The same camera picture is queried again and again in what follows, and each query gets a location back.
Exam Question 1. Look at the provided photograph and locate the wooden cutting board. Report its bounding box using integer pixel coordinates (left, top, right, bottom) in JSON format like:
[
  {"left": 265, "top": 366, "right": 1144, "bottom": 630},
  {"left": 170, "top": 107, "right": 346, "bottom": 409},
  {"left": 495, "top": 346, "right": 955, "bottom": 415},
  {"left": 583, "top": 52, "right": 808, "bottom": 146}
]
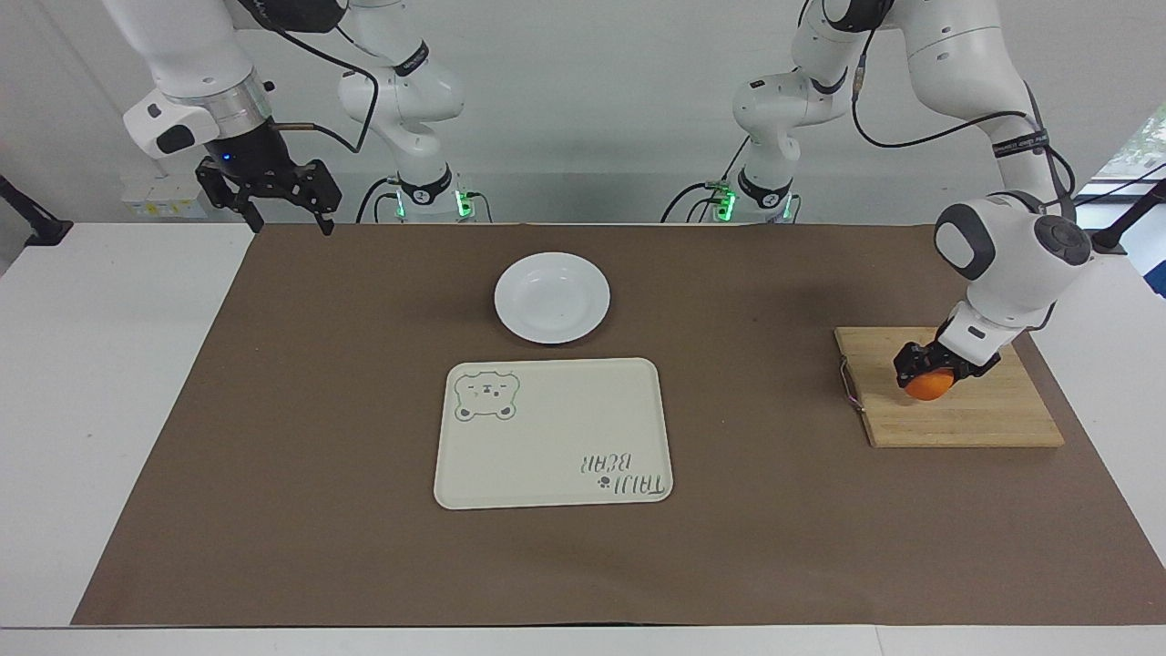
[{"left": 834, "top": 326, "right": 1066, "bottom": 449}]

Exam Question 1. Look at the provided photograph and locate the black stand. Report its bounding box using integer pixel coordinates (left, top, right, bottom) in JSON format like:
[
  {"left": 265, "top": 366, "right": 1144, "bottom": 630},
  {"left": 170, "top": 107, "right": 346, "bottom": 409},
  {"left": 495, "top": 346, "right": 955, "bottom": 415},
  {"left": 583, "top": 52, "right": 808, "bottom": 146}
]
[
  {"left": 1090, "top": 178, "right": 1166, "bottom": 255},
  {"left": 0, "top": 174, "right": 75, "bottom": 248}
]

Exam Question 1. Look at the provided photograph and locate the black cable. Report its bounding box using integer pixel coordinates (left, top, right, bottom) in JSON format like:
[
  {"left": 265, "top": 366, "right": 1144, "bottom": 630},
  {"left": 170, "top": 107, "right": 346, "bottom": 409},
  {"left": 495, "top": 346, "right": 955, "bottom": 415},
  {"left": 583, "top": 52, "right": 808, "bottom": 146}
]
[
  {"left": 660, "top": 181, "right": 726, "bottom": 225},
  {"left": 851, "top": 36, "right": 1079, "bottom": 224},
  {"left": 356, "top": 176, "right": 403, "bottom": 225},
  {"left": 239, "top": 0, "right": 380, "bottom": 154}
]

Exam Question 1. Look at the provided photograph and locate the cream tray with bear print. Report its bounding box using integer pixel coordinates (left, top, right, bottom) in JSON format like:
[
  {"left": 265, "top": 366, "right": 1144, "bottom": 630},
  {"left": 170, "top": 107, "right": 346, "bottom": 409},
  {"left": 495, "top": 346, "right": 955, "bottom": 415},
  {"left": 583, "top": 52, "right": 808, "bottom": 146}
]
[{"left": 434, "top": 357, "right": 675, "bottom": 511}]

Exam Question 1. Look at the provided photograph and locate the white wall socket box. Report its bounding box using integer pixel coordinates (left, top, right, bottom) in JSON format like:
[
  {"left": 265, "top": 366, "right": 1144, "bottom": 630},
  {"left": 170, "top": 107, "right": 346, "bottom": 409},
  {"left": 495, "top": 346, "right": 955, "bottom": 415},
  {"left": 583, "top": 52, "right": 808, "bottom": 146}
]
[{"left": 122, "top": 172, "right": 208, "bottom": 220}]

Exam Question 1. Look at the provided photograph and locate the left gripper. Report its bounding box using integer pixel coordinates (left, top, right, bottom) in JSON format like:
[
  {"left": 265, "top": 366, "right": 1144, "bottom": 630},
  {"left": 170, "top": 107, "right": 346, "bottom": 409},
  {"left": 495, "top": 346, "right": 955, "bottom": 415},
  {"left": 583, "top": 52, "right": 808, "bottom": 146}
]
[{"left": 893, "top": 339, "right": 1001, "bottom": 393}]

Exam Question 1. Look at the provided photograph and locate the thin cord loop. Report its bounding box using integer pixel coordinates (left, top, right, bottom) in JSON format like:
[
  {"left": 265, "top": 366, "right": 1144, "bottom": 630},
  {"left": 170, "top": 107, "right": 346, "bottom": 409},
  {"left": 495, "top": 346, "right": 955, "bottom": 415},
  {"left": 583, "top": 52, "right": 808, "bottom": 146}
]
[{"left": 839, "top": 357, "right": 867, "bottom": 416}]

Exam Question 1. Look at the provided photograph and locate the white round plate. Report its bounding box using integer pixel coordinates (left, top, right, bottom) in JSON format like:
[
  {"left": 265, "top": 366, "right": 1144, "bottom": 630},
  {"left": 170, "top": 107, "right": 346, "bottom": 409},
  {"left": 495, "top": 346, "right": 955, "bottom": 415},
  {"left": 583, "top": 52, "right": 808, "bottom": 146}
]
[{"left": 494, "top": 252, "right": 612, "bottom": 346}]

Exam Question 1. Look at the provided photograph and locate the orange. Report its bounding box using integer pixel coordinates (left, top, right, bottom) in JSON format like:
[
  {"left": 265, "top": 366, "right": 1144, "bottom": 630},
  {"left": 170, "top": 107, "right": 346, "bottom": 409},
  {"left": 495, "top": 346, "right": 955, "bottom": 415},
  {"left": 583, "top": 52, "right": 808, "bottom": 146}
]
[{"left": 904, "top": 366, "right": 956, "bottom": 403}]

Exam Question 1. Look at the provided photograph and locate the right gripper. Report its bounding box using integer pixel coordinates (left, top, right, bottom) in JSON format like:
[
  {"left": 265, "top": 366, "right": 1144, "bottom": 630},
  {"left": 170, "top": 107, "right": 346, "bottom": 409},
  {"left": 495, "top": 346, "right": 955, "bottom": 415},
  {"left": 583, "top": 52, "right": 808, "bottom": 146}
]
[{"left": 195, "top": 120, "right": 343, "bottom": 238}]

